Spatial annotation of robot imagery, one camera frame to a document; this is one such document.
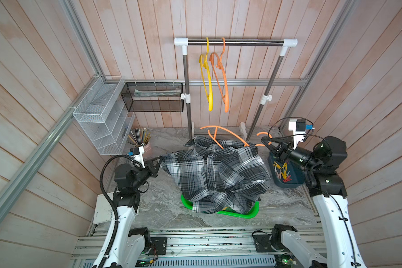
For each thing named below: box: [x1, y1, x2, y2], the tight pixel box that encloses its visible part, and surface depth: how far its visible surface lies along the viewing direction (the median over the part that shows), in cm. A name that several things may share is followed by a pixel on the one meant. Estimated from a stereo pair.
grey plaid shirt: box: [160, 136, 271, 215], surface depth 71 cm
